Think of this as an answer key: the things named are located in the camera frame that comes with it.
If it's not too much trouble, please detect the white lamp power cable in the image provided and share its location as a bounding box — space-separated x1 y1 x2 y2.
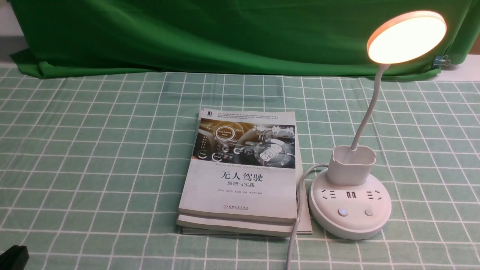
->
286 163 330 270

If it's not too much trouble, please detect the bottom textbook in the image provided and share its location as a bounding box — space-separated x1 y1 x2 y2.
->
177 214 298 237

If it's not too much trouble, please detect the top self-driving textbook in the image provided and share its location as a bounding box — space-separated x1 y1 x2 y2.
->
178 109 298 224

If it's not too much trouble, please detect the green checkered tablecloth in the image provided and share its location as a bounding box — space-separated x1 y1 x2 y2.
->
0 68 480 270

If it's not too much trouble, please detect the blue binder clip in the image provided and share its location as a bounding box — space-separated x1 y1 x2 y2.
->
432 55 451 69

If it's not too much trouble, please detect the white desk lamp with sockets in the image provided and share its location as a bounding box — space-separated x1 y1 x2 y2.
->
309 10 447 240

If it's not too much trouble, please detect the black object at corner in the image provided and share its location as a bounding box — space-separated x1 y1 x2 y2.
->
0 245 30 270

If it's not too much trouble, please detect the green backdrop cloth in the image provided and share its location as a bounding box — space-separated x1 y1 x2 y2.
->
10 0 479 80

